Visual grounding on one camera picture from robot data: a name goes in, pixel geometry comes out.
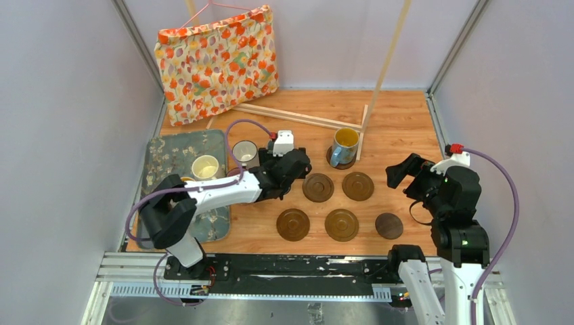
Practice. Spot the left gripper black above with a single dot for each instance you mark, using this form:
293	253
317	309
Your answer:
267	160

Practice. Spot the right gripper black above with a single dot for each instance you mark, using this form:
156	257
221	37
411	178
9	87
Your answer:
411	166

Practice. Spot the white grey mug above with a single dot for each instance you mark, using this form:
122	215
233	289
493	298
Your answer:
246	153

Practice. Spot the small dark brown coaster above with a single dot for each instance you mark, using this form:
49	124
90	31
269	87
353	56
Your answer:
389	226

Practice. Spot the blue mug yellow inside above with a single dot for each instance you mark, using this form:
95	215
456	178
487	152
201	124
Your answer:
345	146

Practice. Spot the pink mug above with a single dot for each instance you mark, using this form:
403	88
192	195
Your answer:
233	172

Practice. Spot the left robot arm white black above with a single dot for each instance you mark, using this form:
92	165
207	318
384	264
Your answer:
168	212

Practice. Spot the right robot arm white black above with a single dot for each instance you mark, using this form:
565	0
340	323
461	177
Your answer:
449	190

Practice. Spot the cream mug on tray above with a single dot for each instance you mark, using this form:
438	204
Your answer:
206	167

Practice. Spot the floral grey tray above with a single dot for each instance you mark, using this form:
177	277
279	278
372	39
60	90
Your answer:
169	154

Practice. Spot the floral orange fabric bag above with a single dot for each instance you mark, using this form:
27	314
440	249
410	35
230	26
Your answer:
206	70

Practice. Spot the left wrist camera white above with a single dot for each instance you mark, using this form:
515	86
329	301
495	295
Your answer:
283	143

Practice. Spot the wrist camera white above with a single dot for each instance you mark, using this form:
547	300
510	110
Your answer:
455	160
283	143

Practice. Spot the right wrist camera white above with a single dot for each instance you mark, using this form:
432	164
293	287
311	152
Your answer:
455	160

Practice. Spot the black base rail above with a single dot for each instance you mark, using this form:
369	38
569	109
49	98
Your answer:
290	276

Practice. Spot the pink wire hanger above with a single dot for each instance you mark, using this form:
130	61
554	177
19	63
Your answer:
207	11

